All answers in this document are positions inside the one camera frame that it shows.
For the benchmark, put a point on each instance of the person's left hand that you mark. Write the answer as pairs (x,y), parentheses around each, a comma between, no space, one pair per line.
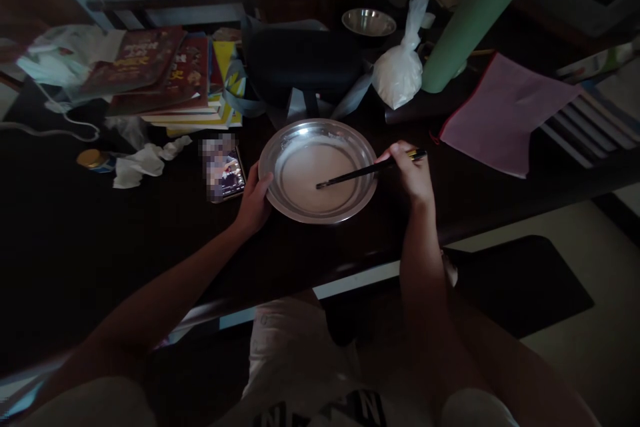
(253,202)

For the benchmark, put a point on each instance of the person's right hand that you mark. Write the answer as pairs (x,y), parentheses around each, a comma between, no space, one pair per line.
(411,176)

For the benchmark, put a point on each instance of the person's right fingers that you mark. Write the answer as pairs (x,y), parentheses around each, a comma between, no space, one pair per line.
(397,154)

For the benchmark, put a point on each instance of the black chopsticks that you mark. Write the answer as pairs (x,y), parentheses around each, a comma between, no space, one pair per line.
(360,174)

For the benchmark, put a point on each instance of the large steel mixing bowl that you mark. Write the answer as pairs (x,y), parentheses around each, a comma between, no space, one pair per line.
(300,142)

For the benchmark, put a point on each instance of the white batter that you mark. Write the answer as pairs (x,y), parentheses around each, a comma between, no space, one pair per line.
(320,174)

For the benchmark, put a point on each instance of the clear bag of white flour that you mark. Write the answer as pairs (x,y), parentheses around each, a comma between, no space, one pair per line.
(400,71)

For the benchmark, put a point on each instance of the pink zip pouch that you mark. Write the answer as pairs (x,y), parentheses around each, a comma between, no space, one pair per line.
(505,112)

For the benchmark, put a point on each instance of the small steel bowl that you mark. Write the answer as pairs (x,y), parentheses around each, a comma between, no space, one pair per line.
(368,22)

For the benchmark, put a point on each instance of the green cylindrical roll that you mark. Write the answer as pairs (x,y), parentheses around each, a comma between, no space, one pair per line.
(475,11)

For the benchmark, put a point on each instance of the smartphone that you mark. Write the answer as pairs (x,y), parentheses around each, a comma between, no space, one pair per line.
(226,177)

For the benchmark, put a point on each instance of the row of notebooks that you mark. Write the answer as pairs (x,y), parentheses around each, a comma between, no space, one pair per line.
(595,112)

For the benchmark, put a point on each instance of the person's body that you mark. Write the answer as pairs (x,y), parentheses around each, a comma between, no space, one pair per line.
(325,372)

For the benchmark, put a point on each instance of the stack of books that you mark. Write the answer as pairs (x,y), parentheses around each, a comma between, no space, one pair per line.
(175,81)

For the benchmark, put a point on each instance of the crumpled white tissue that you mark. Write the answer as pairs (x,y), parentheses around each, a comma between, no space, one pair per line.
(145,162)

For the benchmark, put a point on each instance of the small jar with gold lid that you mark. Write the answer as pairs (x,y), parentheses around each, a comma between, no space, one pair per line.
(95,161)

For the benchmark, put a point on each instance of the white plastic bag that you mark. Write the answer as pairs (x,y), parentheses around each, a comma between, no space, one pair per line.
(55,64)

